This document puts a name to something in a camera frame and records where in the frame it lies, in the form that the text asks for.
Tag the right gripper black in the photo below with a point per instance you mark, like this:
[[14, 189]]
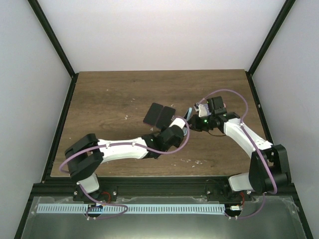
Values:
[[195, 120]]

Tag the blue phone black screen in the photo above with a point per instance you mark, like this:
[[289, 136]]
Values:
[[165, 117]]

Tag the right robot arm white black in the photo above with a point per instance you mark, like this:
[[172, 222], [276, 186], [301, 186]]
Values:
[[269, 167]]

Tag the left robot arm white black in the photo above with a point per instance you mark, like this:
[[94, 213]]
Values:
[[84, 157]]

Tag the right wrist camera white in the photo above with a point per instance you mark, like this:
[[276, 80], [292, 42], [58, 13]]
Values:
[[202, 110]]

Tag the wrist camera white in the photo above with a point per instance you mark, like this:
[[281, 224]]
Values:
[[178, 121], [202, 110]]

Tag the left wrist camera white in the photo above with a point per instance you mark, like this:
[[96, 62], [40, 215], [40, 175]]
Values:
[[178, 121]]

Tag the right black frame post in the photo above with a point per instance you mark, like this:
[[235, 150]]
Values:
[[283, 13]]

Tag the black frame post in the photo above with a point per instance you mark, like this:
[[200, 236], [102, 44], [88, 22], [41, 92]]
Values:
[[39, 13], [283, 13]]

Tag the light blue slotted cable duct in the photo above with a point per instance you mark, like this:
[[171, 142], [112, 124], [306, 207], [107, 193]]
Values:
[[205, 209]]

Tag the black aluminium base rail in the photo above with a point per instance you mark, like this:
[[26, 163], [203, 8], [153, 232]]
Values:
[[214, 188]]

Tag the left black frame post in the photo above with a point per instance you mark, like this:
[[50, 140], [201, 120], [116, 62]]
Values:
[[39, 13]]

